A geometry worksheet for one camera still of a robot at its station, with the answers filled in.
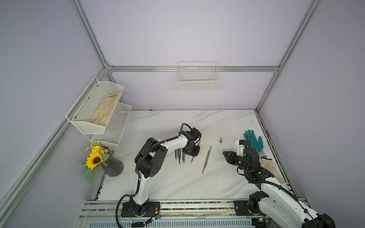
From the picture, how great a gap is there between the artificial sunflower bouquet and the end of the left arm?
0.40 metres

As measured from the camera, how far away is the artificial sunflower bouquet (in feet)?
2.17

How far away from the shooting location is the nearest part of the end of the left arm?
724 millimetres

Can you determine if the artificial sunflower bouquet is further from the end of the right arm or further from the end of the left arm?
the end of the right arm

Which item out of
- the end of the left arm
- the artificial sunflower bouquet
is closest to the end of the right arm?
the end of the left arm
